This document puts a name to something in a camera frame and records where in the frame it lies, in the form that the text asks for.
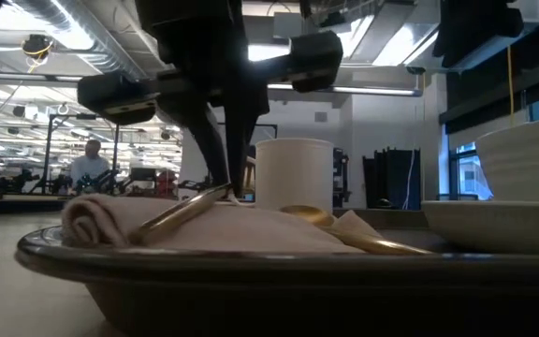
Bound shiny rectangular air duct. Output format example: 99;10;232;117
304;0;539;71

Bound white ceramic mug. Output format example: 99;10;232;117
254;138;335;215

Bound yellow hanging cable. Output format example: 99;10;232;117
506;46;517;127

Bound gold spoon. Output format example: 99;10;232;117
278;204;434;256

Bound white ribbed plate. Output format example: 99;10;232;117
420;199;539;256

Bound white hanging cable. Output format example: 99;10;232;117
402;149;415;211

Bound dark oval tray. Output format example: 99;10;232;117
14;208;539;337

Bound background robot rig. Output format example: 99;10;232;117
0;166;128;196

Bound long ceiling light bar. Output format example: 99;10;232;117
0;71;424;97

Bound black monitor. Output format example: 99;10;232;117
333;147;350;208

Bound gold fork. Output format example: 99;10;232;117
128;183;234;248

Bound red background object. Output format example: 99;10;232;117
156;168;178;198

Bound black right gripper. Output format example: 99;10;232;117
432;0;526;69

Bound beige cloth napkin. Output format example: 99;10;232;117
61;192;383;255

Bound silver corrugated air duct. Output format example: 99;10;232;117
11;0;191;131

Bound yellow cable reel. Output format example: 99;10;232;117
21;33;54;61

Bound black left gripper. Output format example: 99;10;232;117
77;0;344;198

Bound white ribbed bowl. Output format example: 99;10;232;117
473;116;539;203

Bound black folded panels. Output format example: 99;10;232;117
362;147;421;211

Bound black metal rig frame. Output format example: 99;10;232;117
42;113;122;195
255;122;279;141

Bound glass window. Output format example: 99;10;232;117
449;91;539;201

